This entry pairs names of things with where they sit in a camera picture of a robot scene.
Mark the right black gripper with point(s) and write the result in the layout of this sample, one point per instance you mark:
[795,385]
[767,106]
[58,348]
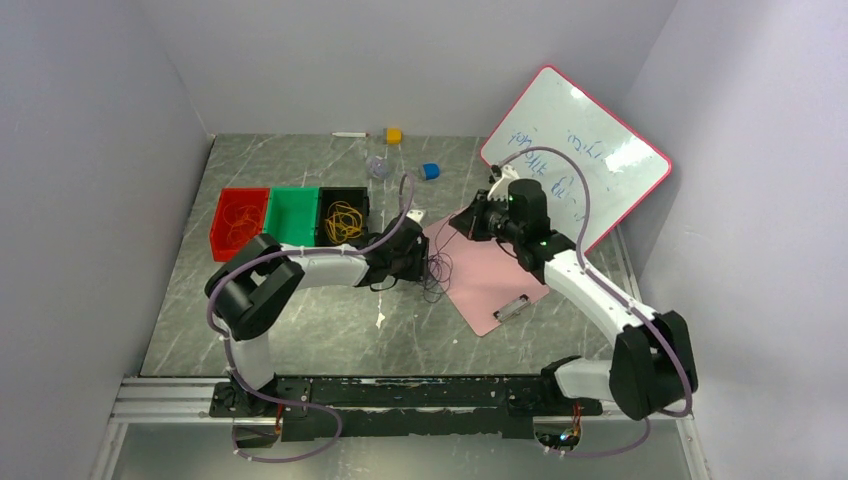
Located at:
[470,221]

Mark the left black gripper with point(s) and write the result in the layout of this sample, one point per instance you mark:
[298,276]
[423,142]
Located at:
[421,251]

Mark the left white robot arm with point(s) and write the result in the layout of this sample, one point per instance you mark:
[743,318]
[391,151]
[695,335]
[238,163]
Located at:
[247,295]

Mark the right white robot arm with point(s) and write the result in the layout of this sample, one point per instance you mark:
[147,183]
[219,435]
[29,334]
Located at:
[652,364]

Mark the pink clipboard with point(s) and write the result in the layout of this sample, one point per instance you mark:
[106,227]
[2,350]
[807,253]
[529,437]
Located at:
[482,280]

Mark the black plastic bin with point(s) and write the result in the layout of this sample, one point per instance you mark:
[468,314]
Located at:
[342,215]

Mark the blue block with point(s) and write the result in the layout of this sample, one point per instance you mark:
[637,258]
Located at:
[430,171]

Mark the pink framed whiteboard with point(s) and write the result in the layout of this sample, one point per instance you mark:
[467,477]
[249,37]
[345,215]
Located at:
[594,168]

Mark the green plastic bin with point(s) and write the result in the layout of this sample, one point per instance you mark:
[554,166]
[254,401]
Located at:
[291,215]

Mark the yellow cube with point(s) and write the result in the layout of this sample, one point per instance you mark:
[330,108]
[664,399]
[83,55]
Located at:
[393,136]

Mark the white marker pen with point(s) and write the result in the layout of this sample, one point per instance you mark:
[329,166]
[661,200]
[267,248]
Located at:
[345,134]

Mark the red plastic bin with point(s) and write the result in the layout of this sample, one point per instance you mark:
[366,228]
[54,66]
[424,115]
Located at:
[239,216]

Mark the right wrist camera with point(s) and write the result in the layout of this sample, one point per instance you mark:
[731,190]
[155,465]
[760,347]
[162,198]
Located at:
[500,180]

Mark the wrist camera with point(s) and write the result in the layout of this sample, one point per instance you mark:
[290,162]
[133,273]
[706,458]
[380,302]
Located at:
[500,180]
[416,215]

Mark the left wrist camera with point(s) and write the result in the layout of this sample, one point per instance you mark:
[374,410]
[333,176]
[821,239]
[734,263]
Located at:
[416,215]

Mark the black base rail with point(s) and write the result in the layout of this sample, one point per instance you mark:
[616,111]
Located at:
[300,408]

